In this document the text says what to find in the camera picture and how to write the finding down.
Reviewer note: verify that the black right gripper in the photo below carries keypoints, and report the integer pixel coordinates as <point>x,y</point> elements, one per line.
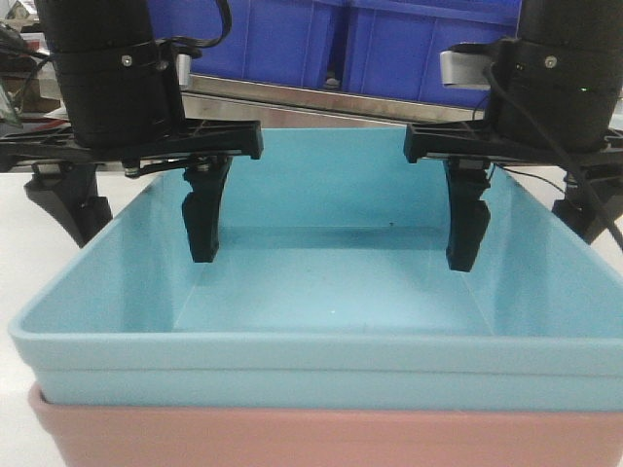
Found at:
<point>548,106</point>

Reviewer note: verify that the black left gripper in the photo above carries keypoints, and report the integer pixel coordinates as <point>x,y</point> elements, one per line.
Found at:
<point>124,105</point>

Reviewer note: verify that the light blue plastic box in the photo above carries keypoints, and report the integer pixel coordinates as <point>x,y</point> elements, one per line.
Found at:
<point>331,289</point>

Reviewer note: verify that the pink plastic box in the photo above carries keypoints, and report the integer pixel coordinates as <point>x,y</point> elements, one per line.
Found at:
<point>184,436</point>

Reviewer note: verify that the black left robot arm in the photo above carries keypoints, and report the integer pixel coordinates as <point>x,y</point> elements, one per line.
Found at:
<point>84,26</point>

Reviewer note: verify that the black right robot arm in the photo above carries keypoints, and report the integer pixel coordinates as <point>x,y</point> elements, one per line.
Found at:
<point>585,25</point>

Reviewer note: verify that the blue storage bin middle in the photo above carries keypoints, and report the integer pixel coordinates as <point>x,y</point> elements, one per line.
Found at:
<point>393,47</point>

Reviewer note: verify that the blue storage bin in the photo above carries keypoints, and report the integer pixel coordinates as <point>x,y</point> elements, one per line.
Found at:
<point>393,47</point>
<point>277,42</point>

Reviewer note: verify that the blue storage bin left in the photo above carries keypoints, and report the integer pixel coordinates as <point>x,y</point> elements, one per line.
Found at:
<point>277,42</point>

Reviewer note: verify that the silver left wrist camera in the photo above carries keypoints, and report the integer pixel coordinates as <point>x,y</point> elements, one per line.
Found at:
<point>183,66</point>

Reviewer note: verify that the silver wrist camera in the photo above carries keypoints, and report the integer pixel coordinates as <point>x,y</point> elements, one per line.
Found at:
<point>462,68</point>
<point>183,66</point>

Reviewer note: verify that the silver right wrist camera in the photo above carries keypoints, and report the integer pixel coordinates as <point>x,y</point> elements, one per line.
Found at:
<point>462,68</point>

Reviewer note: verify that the stainless steel shelf frame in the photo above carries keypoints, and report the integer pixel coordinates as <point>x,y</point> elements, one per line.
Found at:
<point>212,98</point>

